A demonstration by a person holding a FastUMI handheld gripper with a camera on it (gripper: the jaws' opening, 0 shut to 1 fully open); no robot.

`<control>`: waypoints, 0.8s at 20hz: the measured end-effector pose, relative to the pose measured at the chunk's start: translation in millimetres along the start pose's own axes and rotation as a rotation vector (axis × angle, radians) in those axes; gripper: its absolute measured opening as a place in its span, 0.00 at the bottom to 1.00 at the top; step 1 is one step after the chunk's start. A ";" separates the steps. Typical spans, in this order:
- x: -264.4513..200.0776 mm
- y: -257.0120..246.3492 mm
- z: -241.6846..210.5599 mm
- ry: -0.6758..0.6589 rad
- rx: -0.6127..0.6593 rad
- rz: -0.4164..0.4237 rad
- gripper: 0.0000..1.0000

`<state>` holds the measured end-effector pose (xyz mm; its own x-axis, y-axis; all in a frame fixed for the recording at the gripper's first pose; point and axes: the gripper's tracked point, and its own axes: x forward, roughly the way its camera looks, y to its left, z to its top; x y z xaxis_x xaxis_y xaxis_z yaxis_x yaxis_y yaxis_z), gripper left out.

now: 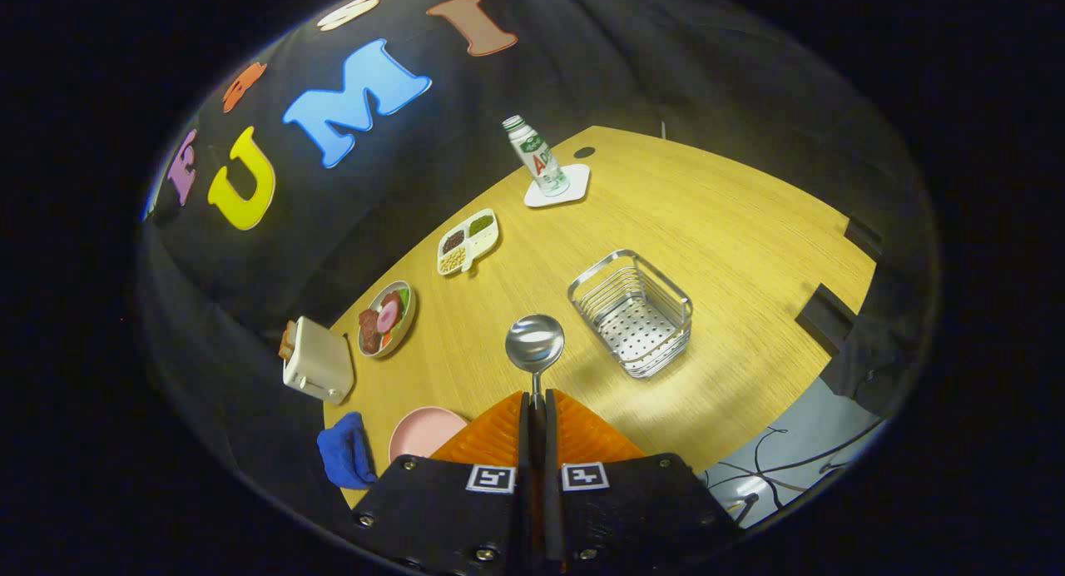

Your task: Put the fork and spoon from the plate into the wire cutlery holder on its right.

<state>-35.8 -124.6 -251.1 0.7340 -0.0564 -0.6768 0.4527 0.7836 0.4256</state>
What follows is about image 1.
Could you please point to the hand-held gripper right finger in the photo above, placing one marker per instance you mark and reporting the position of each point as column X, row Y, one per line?
column 552, row 443

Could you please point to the black table clamp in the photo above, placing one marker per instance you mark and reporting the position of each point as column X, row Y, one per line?
column 825, row 318
column 864, row 237

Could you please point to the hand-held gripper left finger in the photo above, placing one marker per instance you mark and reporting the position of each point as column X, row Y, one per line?
column 526, row 443

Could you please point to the pink plate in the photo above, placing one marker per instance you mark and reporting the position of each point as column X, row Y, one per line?
column 424, row 434

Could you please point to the brown toast slices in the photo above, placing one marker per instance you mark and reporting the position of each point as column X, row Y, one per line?
column 288, row 340

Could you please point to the white green-label bottle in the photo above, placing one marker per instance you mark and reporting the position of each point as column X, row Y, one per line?
column 537, row 156

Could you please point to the white divided bean tray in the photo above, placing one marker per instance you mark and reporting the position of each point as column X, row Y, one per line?
column 468, row 241

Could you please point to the black round table grommet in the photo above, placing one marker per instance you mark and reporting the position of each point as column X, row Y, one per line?
column 584, row 152

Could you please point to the white toaster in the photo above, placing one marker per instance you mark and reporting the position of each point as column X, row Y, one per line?
column 320, row 364

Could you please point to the white square coaster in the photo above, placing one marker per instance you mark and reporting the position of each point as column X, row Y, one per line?
column 577, row 185

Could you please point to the blue cloth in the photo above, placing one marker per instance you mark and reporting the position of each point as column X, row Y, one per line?
column 345, row 451

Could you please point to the plate of mixed food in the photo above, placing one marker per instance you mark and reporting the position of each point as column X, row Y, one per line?
column 385, row 318

